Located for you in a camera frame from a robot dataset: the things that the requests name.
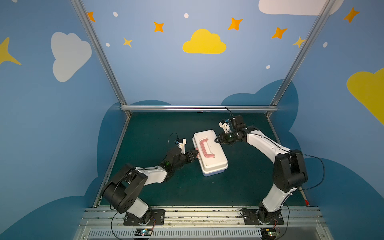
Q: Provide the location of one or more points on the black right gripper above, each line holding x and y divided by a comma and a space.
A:
227, 137

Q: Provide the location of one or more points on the white purple tool box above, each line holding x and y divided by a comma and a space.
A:
212, 158

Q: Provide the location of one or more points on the aluminium frame post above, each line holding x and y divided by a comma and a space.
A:
311, 38
88, 26

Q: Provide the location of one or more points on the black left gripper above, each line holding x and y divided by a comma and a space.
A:
187, 156

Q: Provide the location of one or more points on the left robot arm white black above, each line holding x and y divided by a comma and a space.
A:
123, 190

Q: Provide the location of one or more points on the left aluminium frame post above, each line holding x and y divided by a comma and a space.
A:
88, 26

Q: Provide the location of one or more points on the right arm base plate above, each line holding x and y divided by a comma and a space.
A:
261, 217

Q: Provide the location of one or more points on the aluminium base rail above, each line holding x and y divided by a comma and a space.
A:
204, 223

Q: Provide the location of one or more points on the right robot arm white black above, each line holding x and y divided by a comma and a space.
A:
289, 171

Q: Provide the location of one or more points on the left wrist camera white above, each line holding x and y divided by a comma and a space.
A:
181, 144

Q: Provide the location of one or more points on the controller board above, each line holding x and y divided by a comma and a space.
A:
143, 232
269, 234

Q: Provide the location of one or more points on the right aluminium frame post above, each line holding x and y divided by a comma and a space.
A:
311, 38

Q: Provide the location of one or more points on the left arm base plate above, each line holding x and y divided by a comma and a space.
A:
151, 217

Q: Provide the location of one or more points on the right controller board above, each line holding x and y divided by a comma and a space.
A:
269, 234

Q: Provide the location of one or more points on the aluminium frame crossbar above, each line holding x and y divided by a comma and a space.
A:
158, 108

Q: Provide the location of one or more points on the left controller board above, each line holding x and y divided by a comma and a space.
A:
143, 232

